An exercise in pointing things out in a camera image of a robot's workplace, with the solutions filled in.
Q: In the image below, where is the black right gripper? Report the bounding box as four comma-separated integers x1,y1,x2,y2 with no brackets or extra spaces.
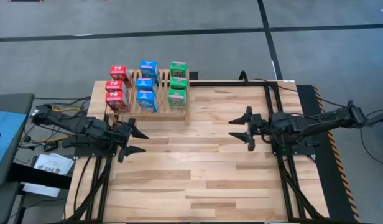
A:
228,106,273,152

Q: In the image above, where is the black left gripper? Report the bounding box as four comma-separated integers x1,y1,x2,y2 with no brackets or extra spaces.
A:
116,117,150,164

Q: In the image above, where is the blue Rice Krispies cereal box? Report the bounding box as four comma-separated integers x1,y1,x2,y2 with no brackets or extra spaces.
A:
136,90,160,113
135,77,157,93
139,60,160,85

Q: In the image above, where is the red Froot Loops cereal box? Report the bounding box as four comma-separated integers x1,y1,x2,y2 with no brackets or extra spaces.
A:
104,90,131,114
104,80,129,94
109,64,133,88

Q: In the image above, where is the green Apple Jacks cereal box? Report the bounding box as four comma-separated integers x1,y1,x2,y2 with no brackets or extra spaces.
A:
167,88,187,110
170,77,189,91
170,60,188,78

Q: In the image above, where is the slatted wooden shelf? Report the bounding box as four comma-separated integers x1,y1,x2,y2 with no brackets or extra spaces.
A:
105,68,192,127

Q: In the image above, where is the white printed paper sheet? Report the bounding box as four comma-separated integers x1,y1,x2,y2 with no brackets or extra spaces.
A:
32,152,75,175

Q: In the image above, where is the black power adapter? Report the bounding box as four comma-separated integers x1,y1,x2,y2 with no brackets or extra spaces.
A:
43,141,59,152

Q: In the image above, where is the dark grey desk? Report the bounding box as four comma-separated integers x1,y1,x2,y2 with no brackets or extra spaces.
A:
0,182,24,224
0,92,35,187

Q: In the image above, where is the blue flat pad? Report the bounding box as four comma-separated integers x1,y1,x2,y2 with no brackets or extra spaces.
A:
0,109,27,175

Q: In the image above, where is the black stand foot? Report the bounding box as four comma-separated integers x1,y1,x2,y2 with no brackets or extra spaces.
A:
364,108,383,128

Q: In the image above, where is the long black arm cable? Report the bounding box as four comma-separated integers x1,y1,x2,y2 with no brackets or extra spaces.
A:
252,77,349,109

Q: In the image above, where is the yellow cable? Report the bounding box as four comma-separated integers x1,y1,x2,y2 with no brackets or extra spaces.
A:
32,105,83,144

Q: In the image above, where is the thin black cable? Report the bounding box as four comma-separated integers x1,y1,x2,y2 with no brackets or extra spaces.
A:
34,96,92,108

